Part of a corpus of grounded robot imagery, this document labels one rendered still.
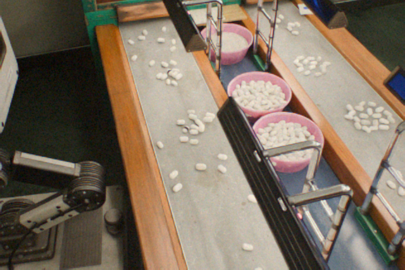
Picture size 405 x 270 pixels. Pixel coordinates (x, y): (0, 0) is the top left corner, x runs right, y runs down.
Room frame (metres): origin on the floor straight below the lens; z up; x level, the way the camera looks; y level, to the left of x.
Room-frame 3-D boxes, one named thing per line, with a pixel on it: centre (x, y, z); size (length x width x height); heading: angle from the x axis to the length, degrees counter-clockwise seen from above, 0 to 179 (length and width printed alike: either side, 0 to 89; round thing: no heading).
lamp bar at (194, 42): (1.59, 0.10, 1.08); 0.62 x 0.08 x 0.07; 16
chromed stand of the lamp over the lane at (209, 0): (1.61, 0.02, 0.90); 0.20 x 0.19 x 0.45; 16
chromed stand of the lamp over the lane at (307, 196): (0.68, -0.25, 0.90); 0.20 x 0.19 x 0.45; 16
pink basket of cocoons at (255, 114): (1.41, -0.24, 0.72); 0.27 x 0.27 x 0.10
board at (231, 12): (2.04, -0.06, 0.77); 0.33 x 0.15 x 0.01; 106
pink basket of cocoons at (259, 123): (1.14, -0.32, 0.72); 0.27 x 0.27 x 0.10
